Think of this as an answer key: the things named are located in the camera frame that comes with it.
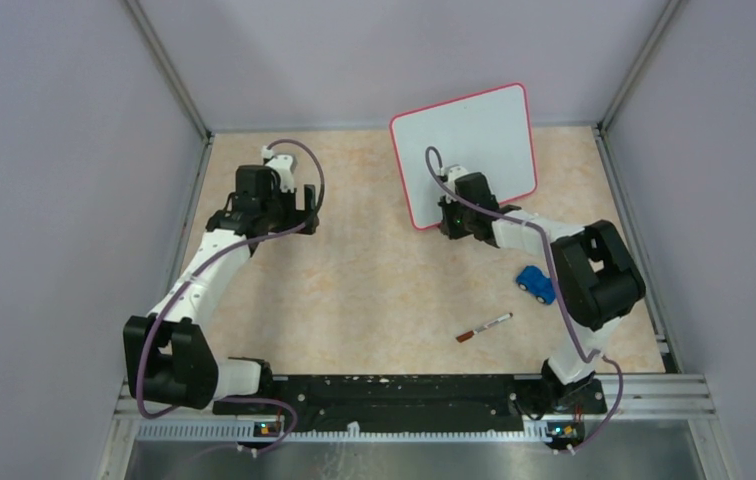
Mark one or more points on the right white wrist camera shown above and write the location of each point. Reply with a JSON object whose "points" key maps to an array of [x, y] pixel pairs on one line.
{"points": [[450, 174]]}

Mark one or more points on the pink-framed whiteboard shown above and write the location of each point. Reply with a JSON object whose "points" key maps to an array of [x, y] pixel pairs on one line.
{"points": [[488, 132]]}

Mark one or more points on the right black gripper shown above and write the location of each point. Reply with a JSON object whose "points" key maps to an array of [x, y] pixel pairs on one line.
{"points": [[446, 206]]}

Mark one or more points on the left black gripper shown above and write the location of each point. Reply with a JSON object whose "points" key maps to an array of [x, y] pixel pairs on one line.
{"points": [[295, 215]]}

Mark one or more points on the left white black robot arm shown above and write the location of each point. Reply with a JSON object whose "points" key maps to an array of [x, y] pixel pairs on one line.
{"points": [[168, 358]]}

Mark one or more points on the aluminium frame rail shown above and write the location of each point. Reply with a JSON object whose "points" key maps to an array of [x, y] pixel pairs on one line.
{"points": [[649, 398]]}

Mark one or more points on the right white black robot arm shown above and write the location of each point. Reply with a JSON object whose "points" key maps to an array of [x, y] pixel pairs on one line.
{"points": [[595, 280]]}

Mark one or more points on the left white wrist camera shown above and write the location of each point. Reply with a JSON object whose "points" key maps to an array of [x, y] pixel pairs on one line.
{"points": [[283, 165]]}

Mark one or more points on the white marker pen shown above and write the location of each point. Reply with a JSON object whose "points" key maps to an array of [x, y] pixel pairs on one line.
{"points": [[482, 328]]}

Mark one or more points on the blue toy car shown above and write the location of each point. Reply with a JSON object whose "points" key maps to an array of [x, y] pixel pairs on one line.
{"points": [[532, 280]]}

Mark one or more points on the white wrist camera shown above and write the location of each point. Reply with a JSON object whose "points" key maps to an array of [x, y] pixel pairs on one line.
{"points": [[283, 165], [450, 174]]}

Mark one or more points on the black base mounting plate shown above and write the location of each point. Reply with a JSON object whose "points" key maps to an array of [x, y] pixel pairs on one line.
{"points": [[415, 403]]}

